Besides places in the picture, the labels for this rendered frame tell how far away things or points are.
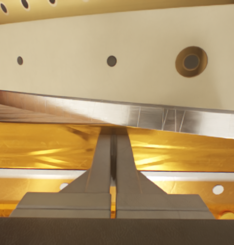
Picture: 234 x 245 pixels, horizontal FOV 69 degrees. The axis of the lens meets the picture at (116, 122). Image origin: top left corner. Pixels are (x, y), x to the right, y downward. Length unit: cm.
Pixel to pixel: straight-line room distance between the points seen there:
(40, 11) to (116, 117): 12
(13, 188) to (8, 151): 4
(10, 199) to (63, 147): 8
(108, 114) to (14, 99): 13
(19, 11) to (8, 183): 17
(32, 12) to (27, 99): 9
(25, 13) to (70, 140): 13
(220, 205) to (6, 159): 22
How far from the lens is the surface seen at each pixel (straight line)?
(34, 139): 17
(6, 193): 22
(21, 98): 23
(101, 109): 16
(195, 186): 20
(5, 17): 24
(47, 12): 19
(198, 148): 18
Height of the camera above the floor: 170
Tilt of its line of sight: 17 degrees up
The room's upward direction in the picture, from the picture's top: 178 degrees counter-clockwise
